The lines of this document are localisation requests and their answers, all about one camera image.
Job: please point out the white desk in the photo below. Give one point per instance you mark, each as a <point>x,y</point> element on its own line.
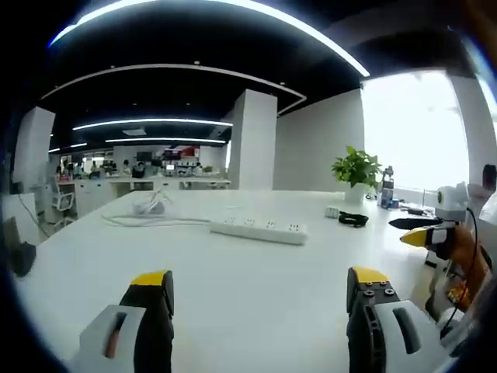
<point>240,279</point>

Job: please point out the white charger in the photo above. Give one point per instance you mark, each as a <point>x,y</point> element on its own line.
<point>332,212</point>

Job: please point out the curved ceiling light strip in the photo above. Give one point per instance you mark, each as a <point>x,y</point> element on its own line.
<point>174,70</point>

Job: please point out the blue bottle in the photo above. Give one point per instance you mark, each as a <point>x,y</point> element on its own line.
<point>387,190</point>

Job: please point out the row of white office desks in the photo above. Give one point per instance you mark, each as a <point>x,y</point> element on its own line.
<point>155,182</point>

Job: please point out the green potted plant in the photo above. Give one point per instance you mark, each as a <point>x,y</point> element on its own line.
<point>356,171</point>

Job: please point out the white office chair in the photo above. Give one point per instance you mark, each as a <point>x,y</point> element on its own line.
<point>62,198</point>

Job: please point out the person's right hand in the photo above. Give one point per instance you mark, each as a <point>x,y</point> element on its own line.
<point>466,252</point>

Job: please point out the long ceiling light strip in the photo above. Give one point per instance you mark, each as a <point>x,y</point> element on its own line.
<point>217,5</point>

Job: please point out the short ceiling light strip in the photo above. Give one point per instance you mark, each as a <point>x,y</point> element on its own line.
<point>151,123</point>

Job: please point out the dark object at desk edge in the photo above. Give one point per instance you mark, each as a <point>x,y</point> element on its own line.
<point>21,252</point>

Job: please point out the white power strip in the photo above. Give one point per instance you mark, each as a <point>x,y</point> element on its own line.
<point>260,230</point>

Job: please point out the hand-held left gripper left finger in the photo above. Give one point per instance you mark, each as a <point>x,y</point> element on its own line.
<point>124,322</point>

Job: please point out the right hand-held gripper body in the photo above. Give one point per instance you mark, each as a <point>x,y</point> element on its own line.
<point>450,202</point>

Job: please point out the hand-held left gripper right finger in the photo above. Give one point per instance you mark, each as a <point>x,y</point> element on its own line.
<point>384,322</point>

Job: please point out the bright window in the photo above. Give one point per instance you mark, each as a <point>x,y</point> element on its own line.
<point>411,132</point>

